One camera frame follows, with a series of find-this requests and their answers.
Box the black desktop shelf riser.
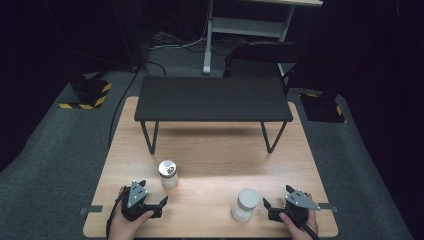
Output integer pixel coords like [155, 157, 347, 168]
[133, 76, 294, 156]

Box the long black floor cable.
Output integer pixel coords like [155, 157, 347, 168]
[107, 66, 141, 149]

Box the short black floor cable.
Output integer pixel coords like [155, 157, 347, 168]
[145, 60, 167, 77]

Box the glass jar with white lid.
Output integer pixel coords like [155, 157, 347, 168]
[230, 187, 261, 223]

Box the white desk frame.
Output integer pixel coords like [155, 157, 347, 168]
[202, 0, 324, 75]

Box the grey tape strip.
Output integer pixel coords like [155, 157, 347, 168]
[317, 202, 340, 214]
[79, 205, 104, 215]

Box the person's left hand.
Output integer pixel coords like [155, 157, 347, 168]
[107, 185, 156, 240]

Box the glass jar with silver lid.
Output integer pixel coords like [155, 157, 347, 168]
[157, 159, 180, 191]

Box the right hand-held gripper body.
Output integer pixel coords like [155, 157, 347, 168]
[282, 189, 322, 225]

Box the bundle of floor cables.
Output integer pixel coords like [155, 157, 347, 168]
[150, 30, 210, 52]

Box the person's right hand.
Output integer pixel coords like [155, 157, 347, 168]
[279, 193, 319, 240]

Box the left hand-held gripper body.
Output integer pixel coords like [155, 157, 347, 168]
[120, 179, 158, 222]

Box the left hand-held gripper black cable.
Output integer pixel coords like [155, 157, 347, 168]
[105, 187, 132, 240]

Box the black stand base striped edge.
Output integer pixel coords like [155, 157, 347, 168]
[299, 93, 347, 124]
[58, 78, 113, 111]

